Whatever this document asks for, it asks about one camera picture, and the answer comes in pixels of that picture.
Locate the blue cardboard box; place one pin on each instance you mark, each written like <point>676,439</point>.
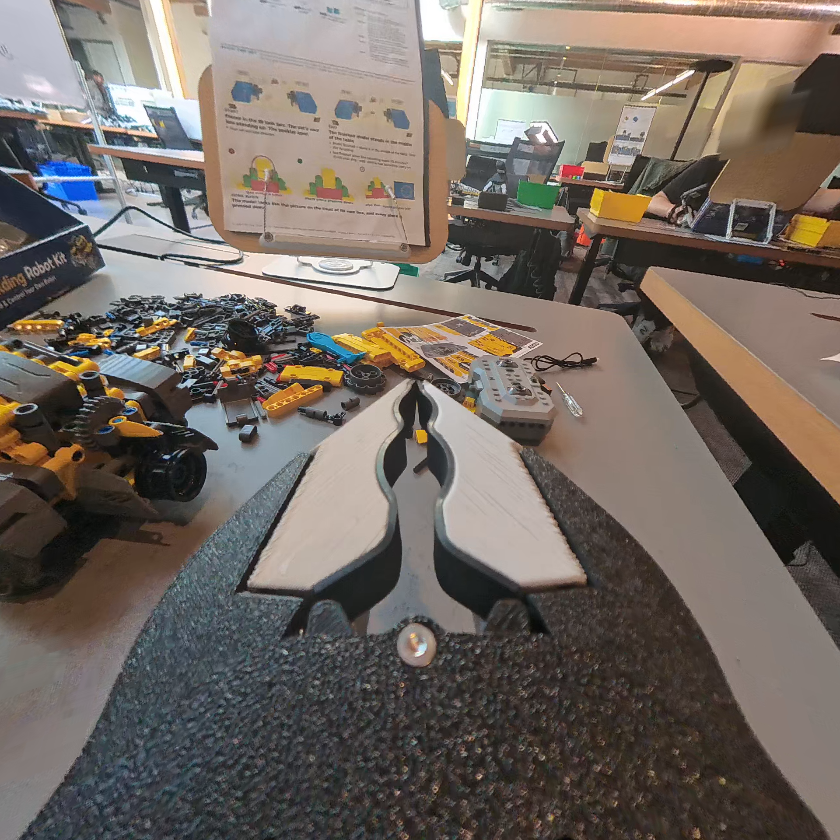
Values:
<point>40,263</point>

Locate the grey toy battery hub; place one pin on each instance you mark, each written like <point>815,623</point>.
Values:
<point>512,391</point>

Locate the wooden background table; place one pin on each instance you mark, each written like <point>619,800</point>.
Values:
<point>761,328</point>
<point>735,252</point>

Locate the clipboard with instruction sheet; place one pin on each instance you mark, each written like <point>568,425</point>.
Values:
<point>328,118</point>

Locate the black toy tyre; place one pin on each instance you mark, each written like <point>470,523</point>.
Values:
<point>365,378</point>

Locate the blue curved toy panel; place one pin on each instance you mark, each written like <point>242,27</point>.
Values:
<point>335,348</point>

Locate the long yellow toy brick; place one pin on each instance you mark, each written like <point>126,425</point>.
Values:
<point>37,323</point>

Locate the yellow plastic bin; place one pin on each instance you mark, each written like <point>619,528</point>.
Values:
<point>620,206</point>
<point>814,231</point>

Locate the green box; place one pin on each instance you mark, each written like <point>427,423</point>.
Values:
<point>538,194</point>

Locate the yellow striped leaflet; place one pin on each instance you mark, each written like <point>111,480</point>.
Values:
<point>466,344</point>

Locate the grey desk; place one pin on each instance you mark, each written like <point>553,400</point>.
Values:
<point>630,499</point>

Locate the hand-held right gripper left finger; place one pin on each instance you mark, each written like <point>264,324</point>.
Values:
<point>328,525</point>

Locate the pile of loose toy bricks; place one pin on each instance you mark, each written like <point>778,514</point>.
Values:
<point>197,328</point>

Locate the blue plastic crate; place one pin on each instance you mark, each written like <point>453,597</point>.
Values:
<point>66,181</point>

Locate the black office chair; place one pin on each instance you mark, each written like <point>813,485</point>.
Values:
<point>532,164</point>

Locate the small clear plastic stick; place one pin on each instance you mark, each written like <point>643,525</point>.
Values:
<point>568,399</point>

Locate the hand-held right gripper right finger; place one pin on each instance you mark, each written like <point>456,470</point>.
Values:
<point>512,519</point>

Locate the white standing sign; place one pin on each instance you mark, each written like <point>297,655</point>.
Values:
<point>631,131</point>

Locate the yellow toy brick vehicle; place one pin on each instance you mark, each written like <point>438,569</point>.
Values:
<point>79,446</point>

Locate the black floor lamp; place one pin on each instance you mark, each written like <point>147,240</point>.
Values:
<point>702,105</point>

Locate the grey toy wheel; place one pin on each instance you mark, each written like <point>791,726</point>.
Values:
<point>453,387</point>

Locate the short yellow toy beam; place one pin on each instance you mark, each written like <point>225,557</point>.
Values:
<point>420,435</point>

